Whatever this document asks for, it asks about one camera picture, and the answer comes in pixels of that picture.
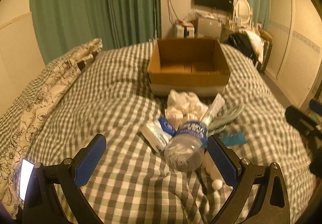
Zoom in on teal pill blister card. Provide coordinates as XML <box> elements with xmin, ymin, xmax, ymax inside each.
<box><xmin>219</xmin><ymin>132</ymin><xmax>247</xmax><ymax>147</ymax></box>

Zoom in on white toothpaste tube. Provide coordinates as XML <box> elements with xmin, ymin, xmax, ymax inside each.
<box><xmin>201</xmin><ymin>93</ymin><xmax>225</xmax><ymax>125</ymax></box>

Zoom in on clear plastic water bottle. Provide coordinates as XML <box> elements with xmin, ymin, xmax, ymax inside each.
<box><xmin>164</xmin><ymin>120</ymin><xmax>207</xmax><ymax>172</ymax></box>

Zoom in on white cloth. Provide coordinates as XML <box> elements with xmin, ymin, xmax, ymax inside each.
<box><xmin>164</xmin><ymin>89</ymin><xmax>208</xmax><ymax>130</ymax></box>

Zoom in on blue white tissue pack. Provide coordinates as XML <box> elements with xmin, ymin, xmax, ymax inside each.
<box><xmin>141</xmin><ymin>117</ymin><xmax>176</xmax><ymax>153</ymax></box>

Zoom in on glowing phone screen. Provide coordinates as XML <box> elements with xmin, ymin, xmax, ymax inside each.
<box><xmin>19</xmin><ymin>159</ymin><xmax>34</xmax><ymax>201</ymax></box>

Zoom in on white ball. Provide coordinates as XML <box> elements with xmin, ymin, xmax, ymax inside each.
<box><xmin>212</xmin><ymin>179</ymin><xmax>223</xmax><ymax>191</ymax></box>

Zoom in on white wardrobe sliding doors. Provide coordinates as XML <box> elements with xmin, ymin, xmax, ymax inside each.
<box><xmin>266</xmin><ymin>0</ymin><xmax>321</xmax><ymax>107</ymax></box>

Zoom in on green checkered bed cover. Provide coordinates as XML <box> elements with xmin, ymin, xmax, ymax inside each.
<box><xmin>1</xmin><ymin>39</ymin><xmax>316</xmax><ymax>223</ymax></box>

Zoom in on chair with dark clothes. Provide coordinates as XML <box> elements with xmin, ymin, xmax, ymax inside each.
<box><xmin>220</xmin><ymin>30</ymin><xmax>272</xmax><ymax>74</ymax></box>

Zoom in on brown cardboard box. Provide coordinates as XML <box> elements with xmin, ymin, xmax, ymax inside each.
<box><xmin>147</xmin><ymin>38</ymin><xmax>230</xmax><ymax>98</ymax></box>

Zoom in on white oval vanity mirror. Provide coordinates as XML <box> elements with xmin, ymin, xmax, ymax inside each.
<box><xmin>233</xmin><ymin>0</ymin><xmax>253</xmax><ymax>27</ymax></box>

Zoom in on small grey refrigerator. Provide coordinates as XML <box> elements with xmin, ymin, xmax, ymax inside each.
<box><xmin>196</xmin><ymin>17</ymin><xmax>222</xmax><ymax>38</ymax></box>

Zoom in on white suitcase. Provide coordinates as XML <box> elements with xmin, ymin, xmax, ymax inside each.
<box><xmin>174</xmin><ymin>25</ymin><xmax>195</xmax><ymax>38</ymax></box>

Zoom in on large green curtain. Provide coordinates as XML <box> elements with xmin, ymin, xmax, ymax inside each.
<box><xmin>29</xmin><ymin>0</ymin><xmax>161</xmax><ymax>63</ymax></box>

